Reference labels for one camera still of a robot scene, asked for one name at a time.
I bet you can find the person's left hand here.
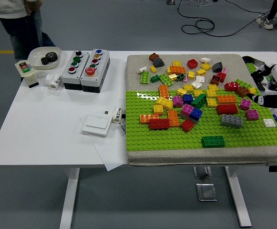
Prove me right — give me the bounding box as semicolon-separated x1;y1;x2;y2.
23;0;36;16

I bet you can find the pink square toy brick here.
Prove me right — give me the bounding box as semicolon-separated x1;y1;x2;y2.
172;95;185;108
238;98;252;111
245;108;260;122
181;103;195;117

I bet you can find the red rounded toy brick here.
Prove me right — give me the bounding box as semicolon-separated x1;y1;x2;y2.
224;81;240;93

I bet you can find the long red toy brick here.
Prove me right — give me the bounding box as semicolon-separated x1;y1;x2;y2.
215;103;239;116
149;117;171;131

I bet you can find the long dark green toy brick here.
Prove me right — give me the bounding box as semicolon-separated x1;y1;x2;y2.
201;135;226;149
190;93;207;109

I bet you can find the red square toy brick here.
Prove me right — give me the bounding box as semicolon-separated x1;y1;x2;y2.
180;118;195;133
216;71;227;83
186;58;199;70

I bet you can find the blue square toy brick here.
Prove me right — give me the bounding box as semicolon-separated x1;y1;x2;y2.
182;93;194;105
189;107;204;120

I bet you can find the lime green toy plate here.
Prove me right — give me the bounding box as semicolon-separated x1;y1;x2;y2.
234;78;252;90

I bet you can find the brown oblong toy brick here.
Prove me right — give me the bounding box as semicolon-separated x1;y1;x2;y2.
236;86;251;98

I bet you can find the long orange toy brick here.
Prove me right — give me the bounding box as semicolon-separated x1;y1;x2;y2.
169;65;187;75
216;94;237;104
139;114;161;125

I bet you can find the dark grey sloped toy brick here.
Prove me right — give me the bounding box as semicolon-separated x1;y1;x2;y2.
153;57;165;68
212;62;224;73

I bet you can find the brown hollow toy brick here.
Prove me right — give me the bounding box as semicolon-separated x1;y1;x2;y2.
210;74;222;85

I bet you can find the white hollow toy brick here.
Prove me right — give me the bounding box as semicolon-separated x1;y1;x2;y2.
191;80;204;90

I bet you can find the orange oblong toy brick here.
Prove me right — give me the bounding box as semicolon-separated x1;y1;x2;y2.
167;110;181;127
158;84;171;100

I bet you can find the long lime green toy brick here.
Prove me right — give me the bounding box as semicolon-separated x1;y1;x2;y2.
159;73;175;87

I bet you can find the yellow curved toy brick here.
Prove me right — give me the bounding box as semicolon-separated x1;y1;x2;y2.
154;96;174;111

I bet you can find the green toy baseplate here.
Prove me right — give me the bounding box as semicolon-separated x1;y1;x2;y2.
125;88;277;152

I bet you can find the dark clear rectangular block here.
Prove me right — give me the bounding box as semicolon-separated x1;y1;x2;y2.
251;58;266;70

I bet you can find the lime green studded plate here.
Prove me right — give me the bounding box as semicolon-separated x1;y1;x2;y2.
246;62;259;75

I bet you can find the white shallow bowl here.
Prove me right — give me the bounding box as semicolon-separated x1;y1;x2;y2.
28;46;62;71

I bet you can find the black metal gear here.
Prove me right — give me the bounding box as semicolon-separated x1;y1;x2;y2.
41;52;59;66

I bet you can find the bystander person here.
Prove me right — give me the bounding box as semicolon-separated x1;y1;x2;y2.
256;0;277;31

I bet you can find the white pipe tee fitting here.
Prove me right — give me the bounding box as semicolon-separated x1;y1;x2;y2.
45;73;63;91

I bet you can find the grey four-button control box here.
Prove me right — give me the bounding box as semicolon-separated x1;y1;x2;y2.
62;50;91;91

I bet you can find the grey emergency-stop control box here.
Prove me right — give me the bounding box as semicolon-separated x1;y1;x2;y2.
80;48;111;94

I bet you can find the white table leg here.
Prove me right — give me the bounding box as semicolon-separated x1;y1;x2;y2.
59;167;81;229
224;166;253;228

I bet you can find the metal floor socket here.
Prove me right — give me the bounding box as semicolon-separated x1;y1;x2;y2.
195;183;218;202

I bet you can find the white labelled tube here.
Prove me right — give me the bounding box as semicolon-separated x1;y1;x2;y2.
112;106;126;125

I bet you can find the printed paper label strip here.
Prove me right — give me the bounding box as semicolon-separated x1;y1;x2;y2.
120;120;128;137

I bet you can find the white paper sheet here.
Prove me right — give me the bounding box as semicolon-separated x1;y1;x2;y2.
79;114;130;172

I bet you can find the black rubber ring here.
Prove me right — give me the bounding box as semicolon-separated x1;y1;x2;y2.
251;71;264;83

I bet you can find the black floor cable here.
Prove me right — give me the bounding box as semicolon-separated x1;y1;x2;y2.
176;0;272;38

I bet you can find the white red-green pushbutton switch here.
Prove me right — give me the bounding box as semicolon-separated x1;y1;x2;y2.
14;60;40;89

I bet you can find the white wall switch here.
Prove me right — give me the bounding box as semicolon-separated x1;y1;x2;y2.
81;114;113;137

